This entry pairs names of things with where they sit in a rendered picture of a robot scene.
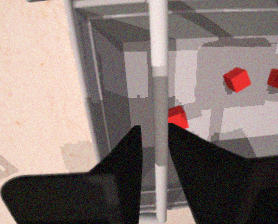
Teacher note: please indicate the small red block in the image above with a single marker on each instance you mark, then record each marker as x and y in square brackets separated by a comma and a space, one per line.
[237, 79]
[273, 78]
[177, 115]

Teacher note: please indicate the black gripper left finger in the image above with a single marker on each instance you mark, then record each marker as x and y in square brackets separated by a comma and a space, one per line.
[111, 190]

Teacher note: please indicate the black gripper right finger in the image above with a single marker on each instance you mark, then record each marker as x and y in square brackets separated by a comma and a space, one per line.
[221, 187]

